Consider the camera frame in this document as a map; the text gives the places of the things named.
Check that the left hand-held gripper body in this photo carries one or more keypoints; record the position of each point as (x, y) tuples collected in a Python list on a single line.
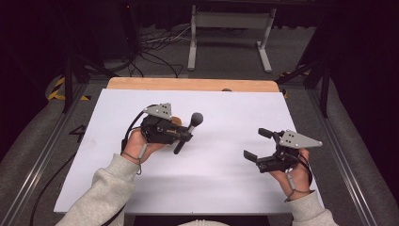
[(160, 128)]

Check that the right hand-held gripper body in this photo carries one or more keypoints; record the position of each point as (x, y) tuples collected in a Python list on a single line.
[(280, 161)]

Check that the round wooden cup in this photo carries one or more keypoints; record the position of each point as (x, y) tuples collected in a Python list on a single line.
[(177, 121)]

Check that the black makeup brush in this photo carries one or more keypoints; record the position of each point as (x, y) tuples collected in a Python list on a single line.
[(196, 119)]

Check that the person's right hand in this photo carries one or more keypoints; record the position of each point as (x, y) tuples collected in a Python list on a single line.
[(299, 180)]

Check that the person's left hand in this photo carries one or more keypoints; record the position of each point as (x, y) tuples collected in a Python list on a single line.
[(135, 146)]

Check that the white table board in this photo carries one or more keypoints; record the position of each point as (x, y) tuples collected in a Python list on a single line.
[(219, 106)]

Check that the wooden table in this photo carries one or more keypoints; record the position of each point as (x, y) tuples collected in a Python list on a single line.
[(188, 84)]

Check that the black tripod stand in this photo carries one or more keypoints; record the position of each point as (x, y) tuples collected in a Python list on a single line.
[(324, 91), (68, 81)]

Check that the person's light clothing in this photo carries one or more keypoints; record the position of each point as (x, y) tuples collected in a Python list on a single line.
[(204, 223)]

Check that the yellow black floor tape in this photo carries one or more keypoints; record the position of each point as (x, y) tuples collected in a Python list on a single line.
[(55, 94)]

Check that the grey metal stand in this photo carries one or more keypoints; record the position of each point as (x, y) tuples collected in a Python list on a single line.
[(230, 20)]

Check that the aluminium floor rail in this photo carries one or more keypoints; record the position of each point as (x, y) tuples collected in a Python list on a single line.
[(37, 163), (345, 163)]

